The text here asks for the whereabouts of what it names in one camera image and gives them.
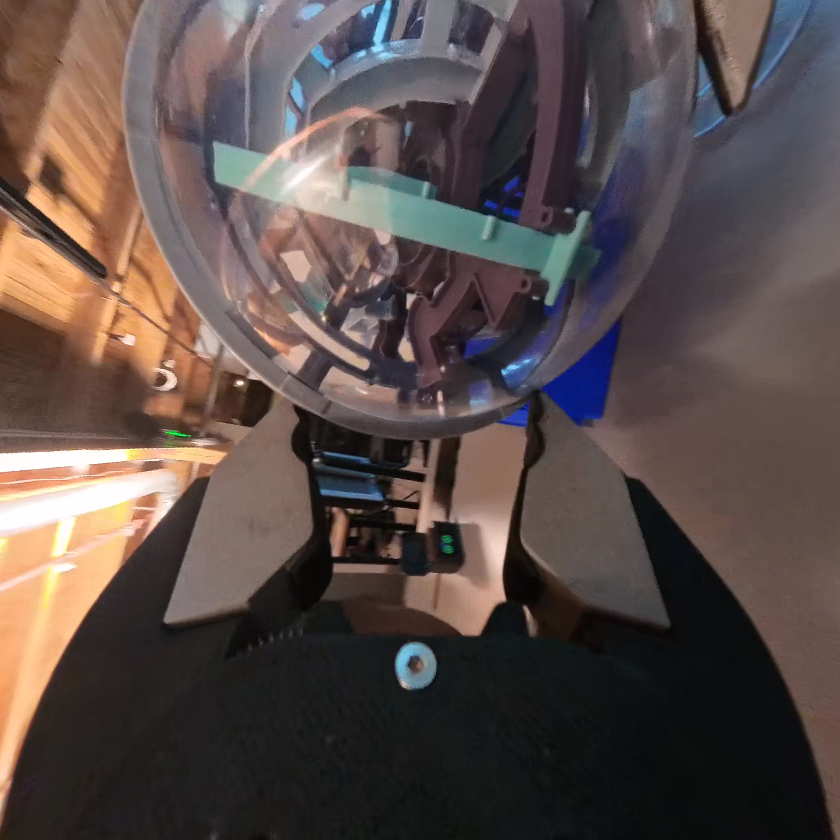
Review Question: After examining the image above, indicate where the black device with green lights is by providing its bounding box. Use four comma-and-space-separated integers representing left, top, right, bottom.
400, 520, 467, 577

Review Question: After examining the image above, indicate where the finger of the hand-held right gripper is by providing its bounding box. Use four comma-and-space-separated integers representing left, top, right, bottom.
694, 0, 777, 118

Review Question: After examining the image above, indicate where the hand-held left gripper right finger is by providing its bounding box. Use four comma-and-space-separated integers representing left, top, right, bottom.
502, 392, 672, 632

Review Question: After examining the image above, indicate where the black metal rack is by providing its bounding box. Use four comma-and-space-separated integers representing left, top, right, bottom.
307, 415, 448, 567

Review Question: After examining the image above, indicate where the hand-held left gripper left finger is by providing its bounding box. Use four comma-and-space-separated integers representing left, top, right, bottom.
163, 402, 330, 632

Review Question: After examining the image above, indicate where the black rod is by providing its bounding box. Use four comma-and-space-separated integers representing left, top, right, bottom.
0, 176, 110, 280

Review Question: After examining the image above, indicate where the blue plastic bin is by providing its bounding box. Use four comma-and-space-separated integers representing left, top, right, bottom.
459, 320, 623, 429

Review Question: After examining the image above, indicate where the clear plastic maze ball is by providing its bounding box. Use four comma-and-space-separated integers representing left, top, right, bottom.
121, 0, 698, 442

